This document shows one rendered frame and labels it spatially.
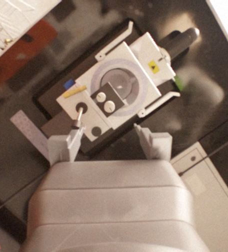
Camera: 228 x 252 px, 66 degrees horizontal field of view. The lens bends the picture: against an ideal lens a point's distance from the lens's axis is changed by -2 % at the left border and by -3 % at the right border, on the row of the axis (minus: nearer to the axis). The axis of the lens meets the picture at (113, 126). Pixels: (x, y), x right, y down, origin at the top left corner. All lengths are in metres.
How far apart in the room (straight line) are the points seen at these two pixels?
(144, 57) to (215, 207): 0.42
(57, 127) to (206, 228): 0.47
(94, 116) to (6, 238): 0.44
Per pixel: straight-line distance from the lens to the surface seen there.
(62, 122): 0.33
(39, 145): 0.43
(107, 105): 0.26
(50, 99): 0.40
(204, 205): 0.55
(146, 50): 0.31
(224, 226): 0.63
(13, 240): 0.62
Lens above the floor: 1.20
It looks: 8 degrees down
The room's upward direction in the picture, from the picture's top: 54 degrees clockwise
